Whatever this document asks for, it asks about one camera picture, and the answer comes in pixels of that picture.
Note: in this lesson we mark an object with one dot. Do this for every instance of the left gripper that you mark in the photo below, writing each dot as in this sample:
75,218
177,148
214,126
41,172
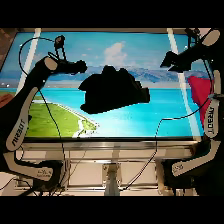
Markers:
77,67

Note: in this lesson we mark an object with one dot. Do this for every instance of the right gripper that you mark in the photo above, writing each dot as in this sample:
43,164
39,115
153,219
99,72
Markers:
175,60

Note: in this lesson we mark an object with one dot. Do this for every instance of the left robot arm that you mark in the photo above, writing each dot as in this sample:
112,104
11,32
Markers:
20,113

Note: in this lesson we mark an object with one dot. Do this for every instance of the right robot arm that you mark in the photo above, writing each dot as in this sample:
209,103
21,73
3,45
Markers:
212,116

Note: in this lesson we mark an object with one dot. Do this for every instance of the red garment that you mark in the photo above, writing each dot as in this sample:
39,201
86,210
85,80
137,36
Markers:
200,91

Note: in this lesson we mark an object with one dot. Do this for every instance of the black garment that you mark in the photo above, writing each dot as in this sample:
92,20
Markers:
113,91

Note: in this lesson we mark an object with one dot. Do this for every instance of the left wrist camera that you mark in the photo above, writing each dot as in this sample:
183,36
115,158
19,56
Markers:
60,41

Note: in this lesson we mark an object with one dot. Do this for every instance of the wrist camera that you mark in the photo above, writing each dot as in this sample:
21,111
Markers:
60,41
192,33

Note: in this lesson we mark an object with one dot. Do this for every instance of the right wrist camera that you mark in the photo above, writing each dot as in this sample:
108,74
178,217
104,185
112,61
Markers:
192,33

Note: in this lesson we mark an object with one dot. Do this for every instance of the silver frame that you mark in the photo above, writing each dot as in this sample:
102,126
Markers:
113,148

